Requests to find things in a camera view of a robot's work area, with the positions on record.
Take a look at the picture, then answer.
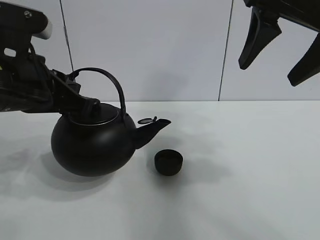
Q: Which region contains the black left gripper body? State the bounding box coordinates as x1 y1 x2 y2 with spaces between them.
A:
19 56 86 114

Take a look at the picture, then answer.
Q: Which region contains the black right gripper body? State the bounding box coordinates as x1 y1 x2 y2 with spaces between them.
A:
244 0 320 32

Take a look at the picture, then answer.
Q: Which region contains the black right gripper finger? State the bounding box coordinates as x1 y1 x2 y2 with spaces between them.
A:
238 7 282 70
287 33 320 87

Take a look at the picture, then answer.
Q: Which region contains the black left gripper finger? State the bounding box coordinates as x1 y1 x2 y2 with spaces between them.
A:
69 98 100 118
62 74 81 94

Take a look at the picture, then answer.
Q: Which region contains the black round teapot kettle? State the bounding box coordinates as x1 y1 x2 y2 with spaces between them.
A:
51 67 171 177

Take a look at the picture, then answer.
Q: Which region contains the small black teacup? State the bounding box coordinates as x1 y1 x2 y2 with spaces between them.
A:
154 149 184 177

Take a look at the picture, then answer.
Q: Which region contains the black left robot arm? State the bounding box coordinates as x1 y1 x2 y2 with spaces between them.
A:
0 53 101 116

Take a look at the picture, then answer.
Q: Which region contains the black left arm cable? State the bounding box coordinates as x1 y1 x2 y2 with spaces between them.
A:
28 43 58 113

